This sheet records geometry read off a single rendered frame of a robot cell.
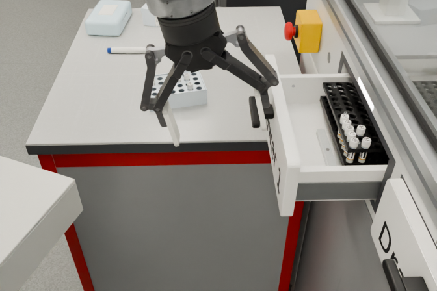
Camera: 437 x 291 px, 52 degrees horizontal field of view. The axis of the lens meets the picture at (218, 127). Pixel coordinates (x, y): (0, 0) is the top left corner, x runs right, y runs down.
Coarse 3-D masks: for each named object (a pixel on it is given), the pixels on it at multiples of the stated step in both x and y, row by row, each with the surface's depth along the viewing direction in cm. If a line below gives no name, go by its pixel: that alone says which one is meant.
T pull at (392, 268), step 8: (384, 264) 49; (392, 264) 49; (384, 272) 49; (392, 272) 48; (392, 280) 47; (400, 280) 47; (408, 280) 47; (416, 280) 47; (424, 280) 47; (392, 288) 47; (400, 288) 46; (408, 288) 47; (416, 288) 47; (424, 288) 47
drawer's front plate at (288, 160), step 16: (272, 64) 78; (272, 96) 71; (288, 112) 67; (272, 128) 72; (288, 128) 64; (272, 144) 72; (288, 144) 62; (272, 160) 73; (288, 160) 59; (288, 176) 60; (288, 192) 62; (288, 208) 64
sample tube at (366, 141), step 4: (364, 140) 65; (368, 140) 65; (364, 144) 65; (368, 144) 65; (364, 148) 65; (368, 148) 65; (364, 152) 66; (360, 156) 66; (364, 156) 66; (360, 160) 67; (364, 160) 67
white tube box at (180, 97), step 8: (184, 72) 101; (144, 80) 98; (160, 80) 98; (184, 80) 99; (192, 80) 98; (200, 80) 98; (152, 88) 96; (176, 88) 96; (184, 88) 96; (200, 88) 97; (152, 96) 93; (176, 96) 94; (184, 96) 95; (192, 96) 95; (200, 96) 96; (176, 104) 96; (184, 104) 96; (192, 104) 97; (200, 104) 97
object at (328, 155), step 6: (318, 132) 76; (324, 132) 76; (318, 138) 76; (324, 138) 75; (324, 144) 74; (324, 150) 73; (330, 150) 73; (324, 156) 72; (330, 156) 72; (330, 162) 70
